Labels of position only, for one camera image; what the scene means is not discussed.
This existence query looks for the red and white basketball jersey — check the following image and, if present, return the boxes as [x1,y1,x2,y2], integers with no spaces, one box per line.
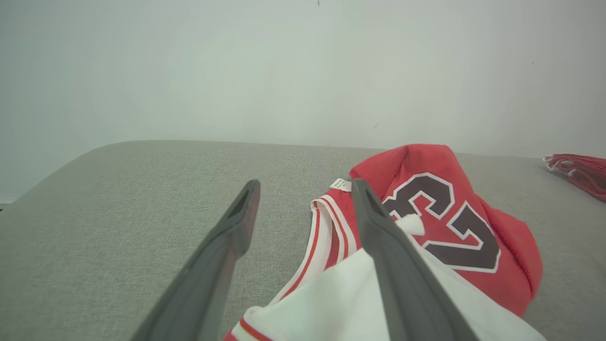
[223,144,547,341]

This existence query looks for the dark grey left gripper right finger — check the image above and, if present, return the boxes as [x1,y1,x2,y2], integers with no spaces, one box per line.
[352,179,479,341]

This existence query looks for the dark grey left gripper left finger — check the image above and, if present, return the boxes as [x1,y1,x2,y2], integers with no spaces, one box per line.
[130,179,261,341]

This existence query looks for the red shorts with white stripe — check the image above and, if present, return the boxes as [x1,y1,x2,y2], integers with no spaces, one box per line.
[543,153,606,203]

